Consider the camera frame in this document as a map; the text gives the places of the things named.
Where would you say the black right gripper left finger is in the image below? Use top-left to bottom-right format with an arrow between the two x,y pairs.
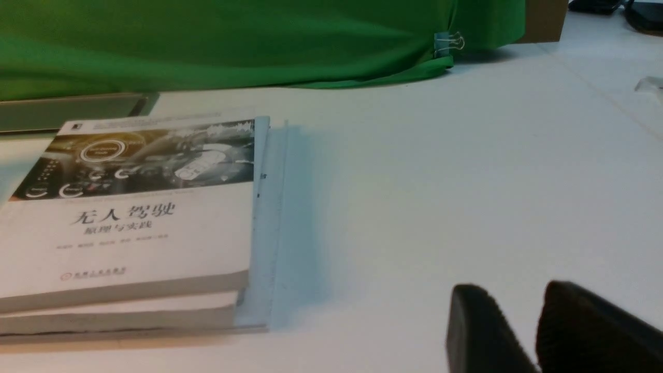
446,283 -> 538,372

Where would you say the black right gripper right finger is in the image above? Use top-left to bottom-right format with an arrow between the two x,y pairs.
536,281 -> 662,372

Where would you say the bottom white book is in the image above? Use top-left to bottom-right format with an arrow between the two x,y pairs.
2,125 -> 289,344

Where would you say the white book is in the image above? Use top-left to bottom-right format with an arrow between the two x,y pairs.
2,125 -> 289,344
2,111 -> 270,312

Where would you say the silver binder clip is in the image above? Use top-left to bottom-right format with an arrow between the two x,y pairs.
434,32 -> 466,59

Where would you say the brown cardboard box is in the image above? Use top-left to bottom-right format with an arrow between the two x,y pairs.
516,0 -> 569,44

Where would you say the black device in background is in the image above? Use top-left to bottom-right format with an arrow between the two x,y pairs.
568,0 -> 663,33

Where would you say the top white book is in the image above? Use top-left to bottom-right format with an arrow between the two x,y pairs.
2,111 -> 270,312

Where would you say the green cloth backdrop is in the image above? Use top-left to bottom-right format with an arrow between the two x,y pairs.
1,1 -> 525,100

